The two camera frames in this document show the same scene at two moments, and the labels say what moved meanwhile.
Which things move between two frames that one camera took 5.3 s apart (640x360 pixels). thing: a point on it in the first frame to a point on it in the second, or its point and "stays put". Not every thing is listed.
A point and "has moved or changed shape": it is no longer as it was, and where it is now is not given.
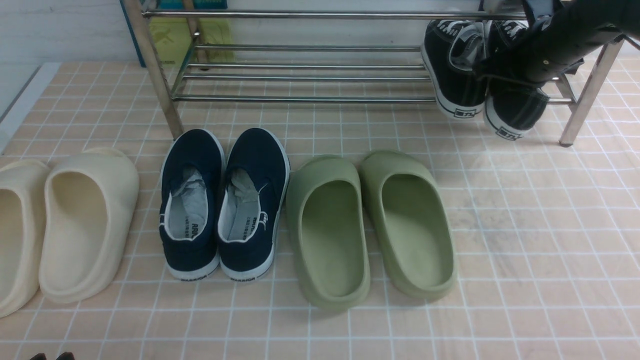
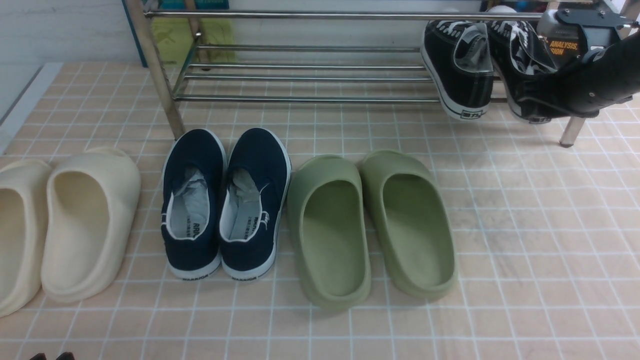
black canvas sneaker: x=451 y=49 stays put
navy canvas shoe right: x=255 y=186 stays put
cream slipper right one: x=90 y=200 stays put
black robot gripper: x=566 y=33 to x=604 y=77
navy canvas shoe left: x=191 y=204 stays put
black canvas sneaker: x=512 y=108 has moved or changed shape
